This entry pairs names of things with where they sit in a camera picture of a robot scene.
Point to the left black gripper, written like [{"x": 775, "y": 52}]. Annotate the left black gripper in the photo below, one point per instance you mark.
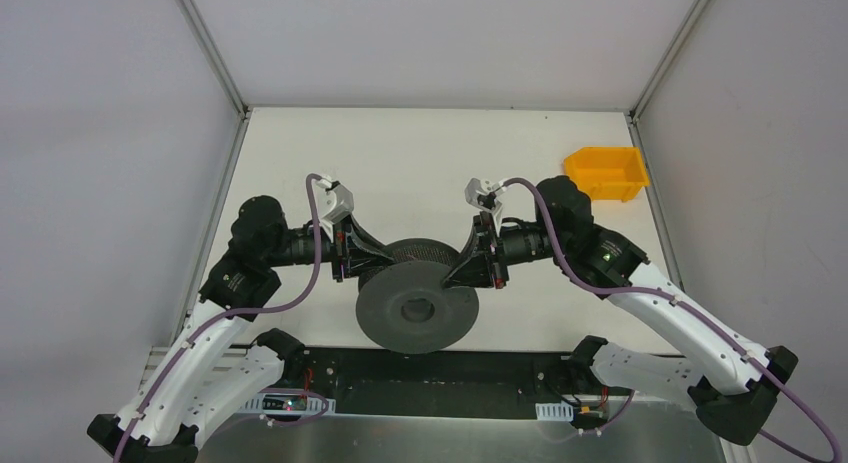
[{"x": 340, "y": 256}]

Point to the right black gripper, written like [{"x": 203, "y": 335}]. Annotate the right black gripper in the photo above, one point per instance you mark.
[{"x": 496, "y": 254}]

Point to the black cable spool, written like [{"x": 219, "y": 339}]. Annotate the black cable spool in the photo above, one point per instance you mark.
[{"x": 403, "y": 307}]

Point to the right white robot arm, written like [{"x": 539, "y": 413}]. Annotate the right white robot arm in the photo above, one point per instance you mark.
[{"x": 729, "y": 382}]

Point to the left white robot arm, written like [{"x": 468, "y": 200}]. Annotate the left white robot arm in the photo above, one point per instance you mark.
[{"x": 175, "y": 413}]

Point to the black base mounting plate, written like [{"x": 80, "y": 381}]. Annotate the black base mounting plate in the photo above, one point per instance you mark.
[{"x": 449, "y": 384}]

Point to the orange plastic bin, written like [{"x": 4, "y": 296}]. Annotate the orange plastic bin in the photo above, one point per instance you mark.
[{"x": 608, "y": 173}]

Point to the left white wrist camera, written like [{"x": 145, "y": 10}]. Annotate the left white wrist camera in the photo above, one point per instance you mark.
[{"x": 334, "y": 203}]

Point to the right white cable duct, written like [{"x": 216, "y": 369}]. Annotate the right white cable duct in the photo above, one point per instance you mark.
[{"x": 554, "y": 412}]

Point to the white cable duct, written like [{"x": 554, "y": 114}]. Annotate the white cable duct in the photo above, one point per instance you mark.
[
  {"x": 286, "y": 405},
  {"x": 554, "y": 412}
]

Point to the left white cable duct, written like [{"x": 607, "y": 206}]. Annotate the left white cable duct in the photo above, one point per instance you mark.
[{"x": 286, "y": 405}]

